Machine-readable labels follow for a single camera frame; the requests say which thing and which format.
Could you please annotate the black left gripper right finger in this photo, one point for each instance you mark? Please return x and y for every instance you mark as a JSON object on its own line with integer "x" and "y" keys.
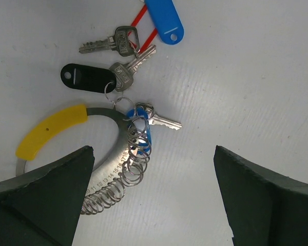
{"x": 263, "y": 207}

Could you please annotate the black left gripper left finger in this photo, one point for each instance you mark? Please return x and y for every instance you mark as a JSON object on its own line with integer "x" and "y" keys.
{"x": 43, "y": 206}

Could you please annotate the large steel keyring yellow handle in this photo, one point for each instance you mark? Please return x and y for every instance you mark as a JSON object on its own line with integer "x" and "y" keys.
{"x": 121, "y": 168}

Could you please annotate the black key tag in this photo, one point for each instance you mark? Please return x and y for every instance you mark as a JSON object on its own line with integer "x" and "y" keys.
{"x": 88, "y": 78}

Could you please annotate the silver key with black tag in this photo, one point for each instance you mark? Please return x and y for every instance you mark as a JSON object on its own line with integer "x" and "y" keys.
{"x": 124, "y": 72}

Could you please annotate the silver key with red tag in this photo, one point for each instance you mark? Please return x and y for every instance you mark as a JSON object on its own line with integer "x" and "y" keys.
{"x": 118, "y": 42}

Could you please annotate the red key tag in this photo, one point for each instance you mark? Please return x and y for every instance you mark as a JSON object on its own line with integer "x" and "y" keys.
{"x": 145, "y": 27}

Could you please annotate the blue key tag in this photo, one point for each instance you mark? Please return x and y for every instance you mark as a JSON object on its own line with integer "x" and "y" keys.
{"x": 166, "y": 20}

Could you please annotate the silver key on keyring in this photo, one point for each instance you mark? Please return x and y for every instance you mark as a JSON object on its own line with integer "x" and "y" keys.
{"x": 155, "y": 119}

